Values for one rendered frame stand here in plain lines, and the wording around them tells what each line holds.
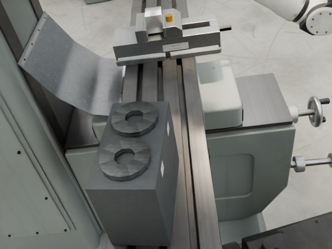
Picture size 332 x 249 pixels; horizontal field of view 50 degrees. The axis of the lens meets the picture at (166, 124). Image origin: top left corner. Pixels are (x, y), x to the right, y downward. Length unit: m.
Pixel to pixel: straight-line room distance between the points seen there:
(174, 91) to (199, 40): 0.21
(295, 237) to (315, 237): 0.05
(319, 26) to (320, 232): 0.58
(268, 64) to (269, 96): 1.48
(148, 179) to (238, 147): 0.71
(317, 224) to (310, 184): 0.85
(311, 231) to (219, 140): 0.39
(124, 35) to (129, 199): 0.74
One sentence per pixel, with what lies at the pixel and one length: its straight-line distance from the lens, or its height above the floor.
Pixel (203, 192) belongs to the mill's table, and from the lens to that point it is 0.79.
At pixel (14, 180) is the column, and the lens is 1.34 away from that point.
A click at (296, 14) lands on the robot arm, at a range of 0.99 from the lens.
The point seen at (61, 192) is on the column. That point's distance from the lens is 1.37.
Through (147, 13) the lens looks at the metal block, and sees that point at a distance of 1.18.
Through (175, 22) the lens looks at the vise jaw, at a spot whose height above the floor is 1.05.
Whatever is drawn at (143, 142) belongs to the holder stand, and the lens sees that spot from 0.63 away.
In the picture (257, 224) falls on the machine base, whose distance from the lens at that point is 1.62.
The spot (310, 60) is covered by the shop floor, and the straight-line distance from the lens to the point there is 2.86.
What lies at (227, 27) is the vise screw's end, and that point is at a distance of 1.23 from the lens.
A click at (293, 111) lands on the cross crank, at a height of 0.67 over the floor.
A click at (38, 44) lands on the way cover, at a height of 1.08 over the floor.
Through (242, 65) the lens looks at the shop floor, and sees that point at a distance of 2.79.
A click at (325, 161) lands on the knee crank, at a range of 1.42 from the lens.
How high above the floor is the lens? 1.59
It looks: 43 degrees down
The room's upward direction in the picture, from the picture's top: 11 degrees counter-clockwise
